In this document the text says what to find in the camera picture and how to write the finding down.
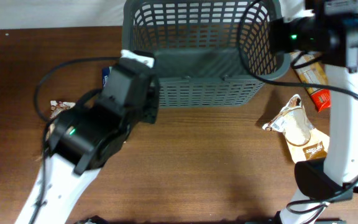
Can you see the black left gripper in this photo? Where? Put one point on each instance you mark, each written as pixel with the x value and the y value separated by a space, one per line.
pixel 151 114

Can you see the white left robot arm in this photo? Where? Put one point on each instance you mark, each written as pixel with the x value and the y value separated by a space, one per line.
pixel 78 142

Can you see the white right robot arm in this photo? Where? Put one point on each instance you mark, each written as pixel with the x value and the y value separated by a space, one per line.
pixel 332 30

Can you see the Kleenex tissue multipack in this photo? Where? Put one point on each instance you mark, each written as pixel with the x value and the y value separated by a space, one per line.
pixel 105 75

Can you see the small brown paper snack bag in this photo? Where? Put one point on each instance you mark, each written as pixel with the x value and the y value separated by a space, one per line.
pixel 56 107

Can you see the grey plastic basket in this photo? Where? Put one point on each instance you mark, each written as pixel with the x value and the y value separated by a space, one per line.
pixel 207 53

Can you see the beige brown coffee pouch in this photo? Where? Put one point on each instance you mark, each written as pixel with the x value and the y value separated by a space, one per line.
pixel 304 141

